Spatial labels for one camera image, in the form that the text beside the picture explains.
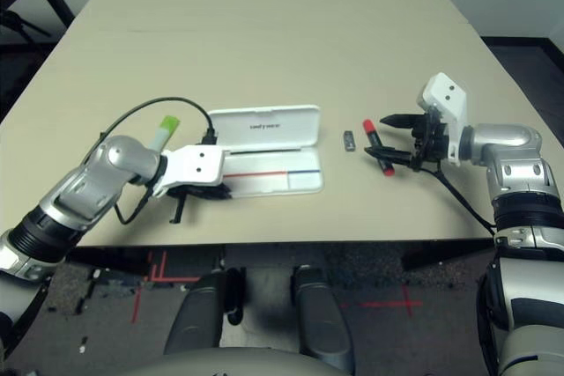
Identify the black tripod stand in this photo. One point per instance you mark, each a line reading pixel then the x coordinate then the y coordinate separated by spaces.
pixel 17 21

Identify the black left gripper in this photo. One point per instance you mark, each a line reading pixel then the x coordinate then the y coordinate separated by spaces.
pixel 183 193

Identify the grey robot leg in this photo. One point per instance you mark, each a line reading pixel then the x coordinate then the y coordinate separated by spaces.
pixel 321 314
pixel 198 314

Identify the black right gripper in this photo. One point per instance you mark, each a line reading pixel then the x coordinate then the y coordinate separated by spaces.
pixel 429 142

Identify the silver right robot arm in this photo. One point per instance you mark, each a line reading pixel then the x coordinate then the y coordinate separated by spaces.
pixel 515 164

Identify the grey robot torso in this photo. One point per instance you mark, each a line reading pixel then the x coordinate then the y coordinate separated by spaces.
pixel 229 365

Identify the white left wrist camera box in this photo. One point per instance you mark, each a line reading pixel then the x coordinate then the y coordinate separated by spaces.
pixel 198 164

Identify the grey robot left leg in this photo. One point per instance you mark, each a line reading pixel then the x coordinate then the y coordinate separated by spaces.
pixel 198 314

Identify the grey robot right leg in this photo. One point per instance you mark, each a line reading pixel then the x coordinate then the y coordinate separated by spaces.
pixel 321 314

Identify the small dark patterned eraser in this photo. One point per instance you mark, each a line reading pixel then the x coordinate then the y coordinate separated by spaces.
pixel 349 140

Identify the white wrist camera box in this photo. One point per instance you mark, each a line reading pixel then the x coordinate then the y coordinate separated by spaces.
pixel 198 164
pixel 445 94

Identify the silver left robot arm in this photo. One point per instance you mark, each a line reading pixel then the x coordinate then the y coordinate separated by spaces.
pixel 88 182

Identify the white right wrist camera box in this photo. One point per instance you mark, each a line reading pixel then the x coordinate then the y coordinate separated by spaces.
pixel 445 94

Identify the red whiteboard marker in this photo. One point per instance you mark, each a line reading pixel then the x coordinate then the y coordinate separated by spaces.
pixel 369 129

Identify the white hinged pencil case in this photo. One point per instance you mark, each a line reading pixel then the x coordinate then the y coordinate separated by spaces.
pixel 264 125

